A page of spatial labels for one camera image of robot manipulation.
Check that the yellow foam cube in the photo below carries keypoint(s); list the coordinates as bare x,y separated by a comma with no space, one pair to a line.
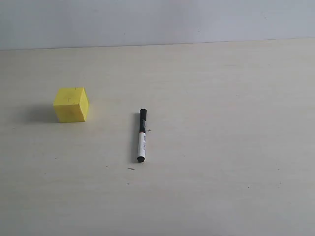
71,105

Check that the black and white marker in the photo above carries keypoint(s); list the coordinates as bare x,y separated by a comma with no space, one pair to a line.
142,136

